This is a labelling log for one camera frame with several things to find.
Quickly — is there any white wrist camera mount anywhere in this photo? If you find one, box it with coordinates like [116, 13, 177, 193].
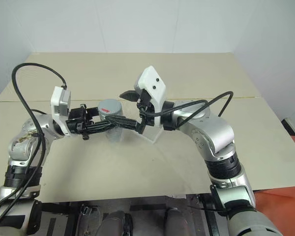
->
[51, 86, 72, 136]
[133, 65, 167, 129]

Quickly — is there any grey jar lid red label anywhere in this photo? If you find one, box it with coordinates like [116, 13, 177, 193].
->
[97, 98, 123, 117]

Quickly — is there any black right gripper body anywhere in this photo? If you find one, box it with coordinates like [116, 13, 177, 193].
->
[136, 88, 154, 135]

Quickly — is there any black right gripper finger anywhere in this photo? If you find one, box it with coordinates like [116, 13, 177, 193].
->
[119, 90, 139, 102]
[105, 115, 140, 133]

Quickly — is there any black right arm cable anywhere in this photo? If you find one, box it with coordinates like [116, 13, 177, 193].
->
[138, 90, 235, 122]

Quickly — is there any clear acrylic box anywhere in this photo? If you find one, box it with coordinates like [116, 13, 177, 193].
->
[131, 108, 166, 145]

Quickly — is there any orange floor mat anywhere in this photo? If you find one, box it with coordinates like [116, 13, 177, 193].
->
[252, 186, 295, 236]

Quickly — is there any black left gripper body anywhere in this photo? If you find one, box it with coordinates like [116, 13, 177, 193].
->
[65, 104, 95, 141]

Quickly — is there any clear plastic jar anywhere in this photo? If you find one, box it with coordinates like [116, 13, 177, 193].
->
[97, 98, 124, 143]

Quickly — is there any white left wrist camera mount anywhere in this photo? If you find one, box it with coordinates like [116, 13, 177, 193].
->
[51, 86, 72, 136]

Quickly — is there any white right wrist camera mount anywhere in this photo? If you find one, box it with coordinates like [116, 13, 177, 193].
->
[133, 65, 167, 129]

